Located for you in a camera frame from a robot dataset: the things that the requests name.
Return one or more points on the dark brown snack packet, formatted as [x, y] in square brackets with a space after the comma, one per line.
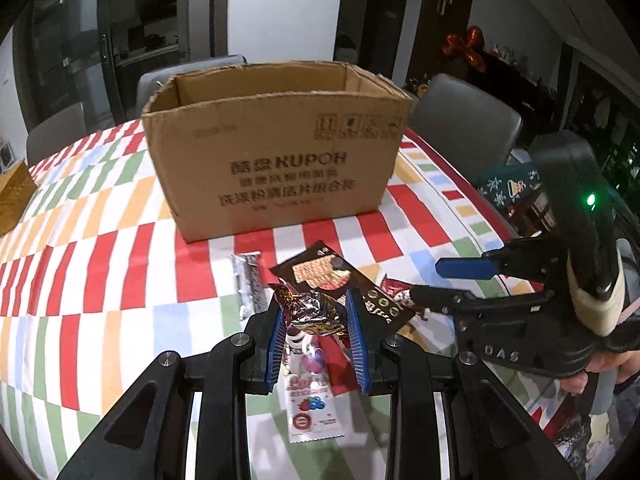
[320, 270]

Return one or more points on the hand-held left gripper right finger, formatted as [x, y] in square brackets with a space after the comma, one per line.
[357, 345]

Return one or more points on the shiny foil snack packet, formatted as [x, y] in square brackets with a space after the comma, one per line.
[312, 310]

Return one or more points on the wooden box at left edge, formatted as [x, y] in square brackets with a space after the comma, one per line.
[15, 195]

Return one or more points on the person's right hand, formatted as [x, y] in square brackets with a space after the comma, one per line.
[592, 377]

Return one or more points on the red foil balloon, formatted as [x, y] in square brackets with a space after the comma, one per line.
[465, 47]

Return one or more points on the wooden chair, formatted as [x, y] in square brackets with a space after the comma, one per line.
[537, 215]

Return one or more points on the dark sideboard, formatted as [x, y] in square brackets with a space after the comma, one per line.
[520, 90]

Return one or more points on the white pink snack packet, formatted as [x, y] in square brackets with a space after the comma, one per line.
[310, 400]

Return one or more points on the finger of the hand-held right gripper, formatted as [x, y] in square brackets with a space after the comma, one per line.
[445, 299]
[462, 266]

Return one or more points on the grey dining chair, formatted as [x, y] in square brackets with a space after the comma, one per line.
[55, 132]
[160, 80]
[465, 115]

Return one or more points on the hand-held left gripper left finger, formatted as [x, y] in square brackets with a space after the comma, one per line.
[274, 355]

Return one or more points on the colourful checked tablecloth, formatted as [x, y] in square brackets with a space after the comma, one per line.
[100, 285]

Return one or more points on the small red snack packet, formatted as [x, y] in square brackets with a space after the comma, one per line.
[397, 292]

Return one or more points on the green snowflake cloth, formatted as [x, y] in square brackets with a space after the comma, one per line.
[507, 185]

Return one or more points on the silver snack bar packet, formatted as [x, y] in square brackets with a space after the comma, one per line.
[250, 280]

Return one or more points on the tall dark cabinet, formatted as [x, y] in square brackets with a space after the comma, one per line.
[445, 15]

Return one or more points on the brown cardboard box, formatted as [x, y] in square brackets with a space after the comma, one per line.
[275, 160]

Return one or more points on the sliding glass door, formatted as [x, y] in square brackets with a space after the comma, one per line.
[125, 25]

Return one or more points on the glass display cabinet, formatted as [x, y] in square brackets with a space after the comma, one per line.
[605, 105]

